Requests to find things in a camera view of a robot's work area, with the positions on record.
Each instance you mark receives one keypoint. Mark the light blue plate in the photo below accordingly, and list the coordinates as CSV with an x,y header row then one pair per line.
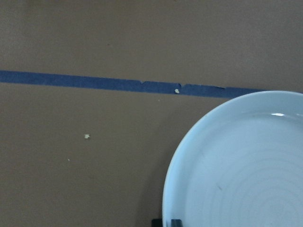
x,y
241,165

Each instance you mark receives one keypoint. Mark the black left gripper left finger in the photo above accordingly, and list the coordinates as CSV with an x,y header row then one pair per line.
x,y
156,222

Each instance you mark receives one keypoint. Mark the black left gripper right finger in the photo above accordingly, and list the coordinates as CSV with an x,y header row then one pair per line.
x,y
176,223

